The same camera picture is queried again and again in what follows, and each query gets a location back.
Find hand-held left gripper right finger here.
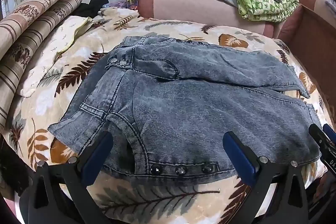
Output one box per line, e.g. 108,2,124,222
223,131,309,224

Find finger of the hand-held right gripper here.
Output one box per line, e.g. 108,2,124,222
323,123,336,145
309,124,336,175

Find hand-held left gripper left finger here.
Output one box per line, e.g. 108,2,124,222
28,131,113,224

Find blue-grey denim pants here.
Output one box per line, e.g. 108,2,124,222
48,36,323,185

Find cream leaf-print blanket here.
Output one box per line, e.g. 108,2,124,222
0,7,328,224

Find brown cardboard box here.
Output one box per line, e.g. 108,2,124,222
278,4,336,123

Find cream pillow with green trim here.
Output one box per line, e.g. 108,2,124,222
20,15,94,98

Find brown striped folded quilt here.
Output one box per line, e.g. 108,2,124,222
0,0,84,132

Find black cloth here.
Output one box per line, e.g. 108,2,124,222
75,0,109,17

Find pink bolster cushion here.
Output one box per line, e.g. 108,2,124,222
138,0,275,38

